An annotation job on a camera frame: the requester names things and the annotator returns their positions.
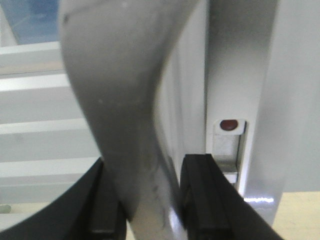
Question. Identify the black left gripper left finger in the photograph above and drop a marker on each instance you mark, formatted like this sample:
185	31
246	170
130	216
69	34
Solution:
88	210

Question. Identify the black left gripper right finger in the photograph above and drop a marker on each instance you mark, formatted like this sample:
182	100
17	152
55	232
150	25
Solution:
213	208

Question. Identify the white framed sliding glass door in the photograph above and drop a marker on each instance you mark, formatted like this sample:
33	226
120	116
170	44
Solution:
269	79

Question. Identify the grey metal door handle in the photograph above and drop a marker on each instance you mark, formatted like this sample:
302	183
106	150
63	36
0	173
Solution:
115	53

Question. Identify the door lock latch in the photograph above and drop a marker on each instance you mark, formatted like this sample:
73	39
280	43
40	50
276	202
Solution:
228	145

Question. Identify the light wooden floor platform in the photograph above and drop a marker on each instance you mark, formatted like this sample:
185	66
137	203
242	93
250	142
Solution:
298	216

